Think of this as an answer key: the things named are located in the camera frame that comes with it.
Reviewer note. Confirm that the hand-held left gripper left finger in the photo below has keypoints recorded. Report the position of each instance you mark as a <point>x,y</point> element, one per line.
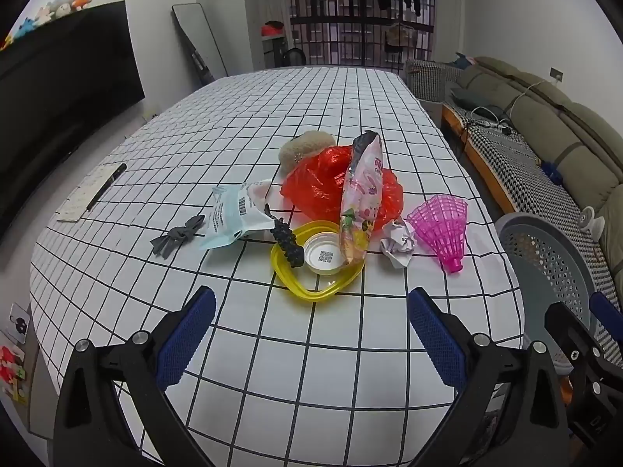
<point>187,335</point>

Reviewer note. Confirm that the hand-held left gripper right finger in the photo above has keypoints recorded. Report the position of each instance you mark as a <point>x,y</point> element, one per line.
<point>435,340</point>

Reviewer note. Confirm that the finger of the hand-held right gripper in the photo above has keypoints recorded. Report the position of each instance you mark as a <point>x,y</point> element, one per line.
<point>606,309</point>
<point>569,335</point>

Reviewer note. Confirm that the grey perforated basket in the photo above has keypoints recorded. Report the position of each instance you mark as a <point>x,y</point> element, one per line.
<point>535,248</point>

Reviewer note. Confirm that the dark grey ribbon bow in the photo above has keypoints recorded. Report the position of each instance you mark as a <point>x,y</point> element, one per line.
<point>170,243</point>

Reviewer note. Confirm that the paper ball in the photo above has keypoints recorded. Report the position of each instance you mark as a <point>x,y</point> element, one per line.
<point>399,245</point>

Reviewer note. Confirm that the yellow plastic lid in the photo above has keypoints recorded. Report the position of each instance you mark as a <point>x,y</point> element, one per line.
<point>292,287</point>

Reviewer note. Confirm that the pink plastic mesh cone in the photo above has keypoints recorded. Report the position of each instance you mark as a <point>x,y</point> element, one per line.
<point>443,224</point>

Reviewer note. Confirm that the white blue wrapper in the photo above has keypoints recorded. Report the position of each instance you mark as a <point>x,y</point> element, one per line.
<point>228,214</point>

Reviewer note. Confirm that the black spiky hair clip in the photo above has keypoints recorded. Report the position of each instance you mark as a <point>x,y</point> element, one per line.
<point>287,243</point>

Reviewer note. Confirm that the white round cap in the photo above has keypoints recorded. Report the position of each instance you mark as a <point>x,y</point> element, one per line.
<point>323,255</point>

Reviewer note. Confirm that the pink snack packet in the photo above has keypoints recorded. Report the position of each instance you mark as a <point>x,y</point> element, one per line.
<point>360,189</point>

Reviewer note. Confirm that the red plastic bag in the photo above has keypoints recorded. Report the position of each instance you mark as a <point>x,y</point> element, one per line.
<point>316,180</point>

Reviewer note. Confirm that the beige round sponge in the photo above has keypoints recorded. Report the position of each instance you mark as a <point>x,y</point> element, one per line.
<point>306,143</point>

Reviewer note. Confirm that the white handheld fan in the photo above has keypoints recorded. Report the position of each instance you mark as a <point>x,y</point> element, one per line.
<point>591,221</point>

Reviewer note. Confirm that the small blue object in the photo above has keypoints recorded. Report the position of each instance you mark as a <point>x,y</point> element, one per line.
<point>552,170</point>

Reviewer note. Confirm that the black pen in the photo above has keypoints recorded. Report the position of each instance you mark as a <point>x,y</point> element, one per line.
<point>107,186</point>

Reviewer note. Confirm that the white card sheet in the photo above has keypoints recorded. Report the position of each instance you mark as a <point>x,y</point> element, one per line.
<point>78,202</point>

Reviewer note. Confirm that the red sticker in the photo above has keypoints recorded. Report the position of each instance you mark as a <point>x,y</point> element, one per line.
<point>9,362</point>

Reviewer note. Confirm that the olive green sofa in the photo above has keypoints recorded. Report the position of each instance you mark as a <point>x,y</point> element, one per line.
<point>550,116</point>

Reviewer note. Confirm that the power strip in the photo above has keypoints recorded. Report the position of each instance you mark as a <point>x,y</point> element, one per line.
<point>491,126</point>

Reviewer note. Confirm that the dark cushion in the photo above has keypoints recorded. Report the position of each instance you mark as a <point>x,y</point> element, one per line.
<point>474,98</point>

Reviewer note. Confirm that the houndstooth pouf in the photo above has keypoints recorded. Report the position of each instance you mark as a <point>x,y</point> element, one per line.
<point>426,80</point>

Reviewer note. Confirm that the black television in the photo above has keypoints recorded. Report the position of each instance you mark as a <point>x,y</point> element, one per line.
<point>58,107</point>

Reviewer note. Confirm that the blue plush toy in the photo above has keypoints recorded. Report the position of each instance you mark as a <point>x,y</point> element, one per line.
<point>465,61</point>

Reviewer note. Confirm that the grey cabinet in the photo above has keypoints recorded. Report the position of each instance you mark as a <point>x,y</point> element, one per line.
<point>271,51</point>

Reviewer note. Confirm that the black round fan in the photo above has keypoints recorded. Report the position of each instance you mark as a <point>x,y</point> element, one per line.
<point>294,57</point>

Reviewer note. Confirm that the leaning mirror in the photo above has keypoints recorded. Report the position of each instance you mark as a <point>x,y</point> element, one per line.
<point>199,34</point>

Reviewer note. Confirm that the beige garment on hanger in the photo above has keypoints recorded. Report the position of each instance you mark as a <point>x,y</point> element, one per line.
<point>401,36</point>

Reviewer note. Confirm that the dark window grille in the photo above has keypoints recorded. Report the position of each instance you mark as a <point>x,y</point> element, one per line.
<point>360,44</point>

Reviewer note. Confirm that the red cloth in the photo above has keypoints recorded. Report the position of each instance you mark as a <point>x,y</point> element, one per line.
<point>272,29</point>

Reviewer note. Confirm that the row of plush toys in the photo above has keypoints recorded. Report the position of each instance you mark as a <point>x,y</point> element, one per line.
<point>73,0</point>

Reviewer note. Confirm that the white wall hook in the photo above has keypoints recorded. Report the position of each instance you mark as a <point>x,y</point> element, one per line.
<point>19,323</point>

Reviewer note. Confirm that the wall socket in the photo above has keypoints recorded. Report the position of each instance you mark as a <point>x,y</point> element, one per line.
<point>557,74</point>

